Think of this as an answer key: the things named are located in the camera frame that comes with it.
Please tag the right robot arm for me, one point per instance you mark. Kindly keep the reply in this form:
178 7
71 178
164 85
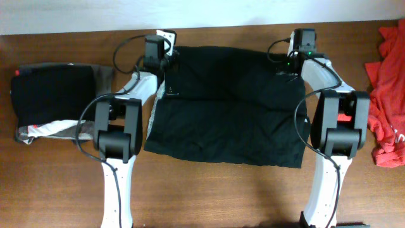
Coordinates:
338 129

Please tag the folded white red garment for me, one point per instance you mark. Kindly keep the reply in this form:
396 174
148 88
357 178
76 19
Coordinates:
51 128

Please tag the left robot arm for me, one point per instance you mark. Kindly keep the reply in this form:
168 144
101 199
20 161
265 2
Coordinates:
118 130

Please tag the folded grey garment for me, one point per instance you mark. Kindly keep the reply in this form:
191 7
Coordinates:
103 76

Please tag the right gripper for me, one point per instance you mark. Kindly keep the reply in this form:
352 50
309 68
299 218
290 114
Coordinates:
282 66

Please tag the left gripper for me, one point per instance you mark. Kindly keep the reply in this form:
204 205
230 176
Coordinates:
174 57

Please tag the red t-shirt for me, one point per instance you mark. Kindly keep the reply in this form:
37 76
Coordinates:
386 114

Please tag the dark green shorts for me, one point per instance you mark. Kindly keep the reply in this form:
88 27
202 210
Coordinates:
223 104

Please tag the folded black garment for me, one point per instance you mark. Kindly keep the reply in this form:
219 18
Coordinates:
49 94

